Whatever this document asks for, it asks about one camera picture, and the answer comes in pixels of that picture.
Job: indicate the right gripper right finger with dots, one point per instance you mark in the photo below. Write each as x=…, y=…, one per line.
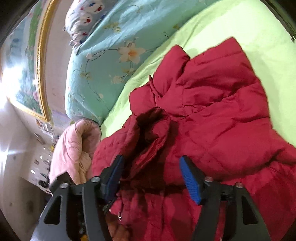
x=194, y=180

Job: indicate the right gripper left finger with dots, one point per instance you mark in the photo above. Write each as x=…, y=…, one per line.
x=110, y=178

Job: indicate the red quilted puffer jacket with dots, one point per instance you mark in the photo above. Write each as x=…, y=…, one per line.
x=213, y=109

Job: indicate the pink quilted blanket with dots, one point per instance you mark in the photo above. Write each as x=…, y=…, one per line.
x=74, y=151

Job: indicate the gold framed painting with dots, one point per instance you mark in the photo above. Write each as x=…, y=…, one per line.
x=23, y=60

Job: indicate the teal floral quilt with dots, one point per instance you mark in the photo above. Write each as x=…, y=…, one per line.
x=99, y=68

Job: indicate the light green bed sheet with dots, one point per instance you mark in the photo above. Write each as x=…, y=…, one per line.
x=262, y=37

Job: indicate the cartoon print pillow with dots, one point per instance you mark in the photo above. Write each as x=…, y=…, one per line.
x=83, y=16

